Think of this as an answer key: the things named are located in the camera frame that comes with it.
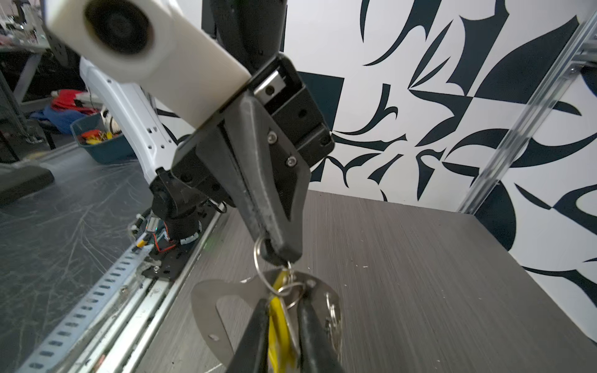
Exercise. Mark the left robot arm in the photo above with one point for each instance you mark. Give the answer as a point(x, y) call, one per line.
point(252, 32)

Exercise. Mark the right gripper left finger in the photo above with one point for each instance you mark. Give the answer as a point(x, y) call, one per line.
point(251, 354)

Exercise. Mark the teal storage bin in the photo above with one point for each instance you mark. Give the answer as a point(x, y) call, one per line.
point(103, 146)

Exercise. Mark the aluminium front rail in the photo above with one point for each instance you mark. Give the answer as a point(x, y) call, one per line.
point(118, 338)

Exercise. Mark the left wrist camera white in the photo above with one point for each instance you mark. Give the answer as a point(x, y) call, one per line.
point(152, 44)

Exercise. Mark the yellow key tag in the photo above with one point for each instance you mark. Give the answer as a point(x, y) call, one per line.
point(281, 352)

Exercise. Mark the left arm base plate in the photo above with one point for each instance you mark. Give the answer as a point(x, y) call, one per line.
point(168, 259)

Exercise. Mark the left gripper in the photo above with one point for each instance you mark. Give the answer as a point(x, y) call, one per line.
point(239, 156)

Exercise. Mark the white slotted cable duct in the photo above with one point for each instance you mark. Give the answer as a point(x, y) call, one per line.
point(58, 345)

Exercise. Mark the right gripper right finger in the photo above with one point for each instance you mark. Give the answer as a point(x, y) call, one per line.
point(317, 352)

